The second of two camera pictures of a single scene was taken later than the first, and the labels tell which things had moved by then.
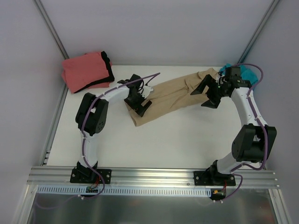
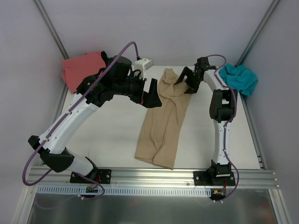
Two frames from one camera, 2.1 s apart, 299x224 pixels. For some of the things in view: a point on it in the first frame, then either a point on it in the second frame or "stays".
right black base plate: (213, 178) stays
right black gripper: (213, 93) → (195, 76)
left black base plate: (89, 176) stays
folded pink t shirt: (78, 72) stays
